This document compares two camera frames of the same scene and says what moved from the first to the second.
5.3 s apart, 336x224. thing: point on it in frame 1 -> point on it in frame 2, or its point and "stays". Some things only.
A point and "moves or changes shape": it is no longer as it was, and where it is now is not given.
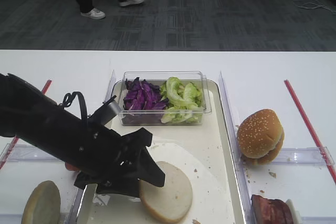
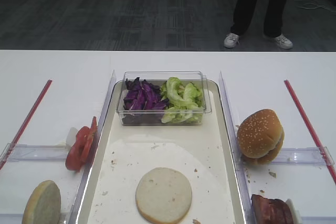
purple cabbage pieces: [143, 103] stays
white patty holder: [296, 216] stays
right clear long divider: [232, 125] stays
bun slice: [171, 203] moves or changes shape
